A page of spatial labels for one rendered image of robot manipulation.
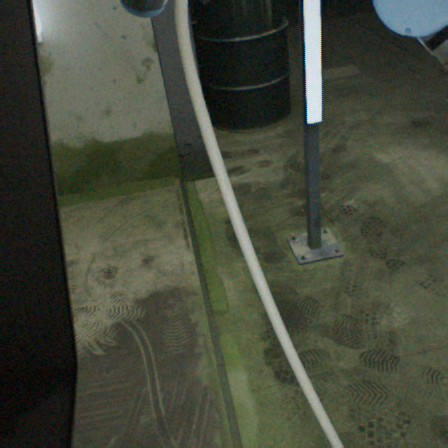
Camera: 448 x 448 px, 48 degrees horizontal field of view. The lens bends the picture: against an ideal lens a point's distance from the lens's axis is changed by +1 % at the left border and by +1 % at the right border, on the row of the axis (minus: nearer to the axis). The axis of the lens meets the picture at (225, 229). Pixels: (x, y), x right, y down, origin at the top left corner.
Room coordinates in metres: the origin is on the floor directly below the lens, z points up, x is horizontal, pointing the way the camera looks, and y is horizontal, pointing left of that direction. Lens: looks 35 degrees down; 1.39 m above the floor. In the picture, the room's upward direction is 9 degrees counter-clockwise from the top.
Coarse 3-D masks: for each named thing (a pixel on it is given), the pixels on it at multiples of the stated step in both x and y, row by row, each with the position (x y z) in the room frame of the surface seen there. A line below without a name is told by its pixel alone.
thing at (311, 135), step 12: (300, 0) 1.72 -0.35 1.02; (300, 12) 1.73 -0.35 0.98; (300, 24) 1.73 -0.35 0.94; (300, 36) 1.73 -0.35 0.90; (300, 48) 1.73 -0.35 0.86; (300, 60) 1.74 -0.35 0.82; (312, 132) 1.70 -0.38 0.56; (312, 144) 1.70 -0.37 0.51; (312, 156) 1.70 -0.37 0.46; (312, 168) 1.70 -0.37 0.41; (312, 180) 1.70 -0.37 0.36; (312, 192) 1.70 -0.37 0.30; (312, 204) 1.70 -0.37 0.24; (312, 216) 1.70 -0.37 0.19; (312, 228) 1.70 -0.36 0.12; (312, 240) 1.70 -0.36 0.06
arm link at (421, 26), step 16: (384, 0) 0.63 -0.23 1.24; (400, 0) 0.61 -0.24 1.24; (416, 0) 0.60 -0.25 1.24; (432, 0) 0.58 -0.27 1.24; (384, 16) 0.62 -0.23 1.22; (400, 16) 0.61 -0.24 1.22; (416, 16) 0.59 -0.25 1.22; (432, 16) 0.58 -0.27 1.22; (400, 32) 0.61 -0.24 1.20; (416, 32) 0.59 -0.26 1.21; (432, 32) 0.59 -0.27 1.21; (432, 48) 0.60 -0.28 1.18
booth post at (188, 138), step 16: (160, 16) 2.47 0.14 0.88; (160, 32) 2.47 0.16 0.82; (192, 32) 2.49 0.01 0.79; (160, 48) 2.47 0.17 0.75; (176, 48) 2.48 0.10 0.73; (192, 48) 2.48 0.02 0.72; (160, 64) 2.51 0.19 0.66; (176, 64) 2.48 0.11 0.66; (176, 80) 2.48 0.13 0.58; (176, 96) 2.48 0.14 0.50; (176, 112) 2.47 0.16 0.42; (192, 112) 2.48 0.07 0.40; (176, 128) 2.47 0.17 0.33; (192, 128) 2.48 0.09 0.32; (176, 144) 2.47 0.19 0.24; (192, 144) 2.48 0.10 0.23; (192, 160) 2.48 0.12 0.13; (208, 160) 2.48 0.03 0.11; (192, 176) 2.48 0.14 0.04; (208, 176) 2.48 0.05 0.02
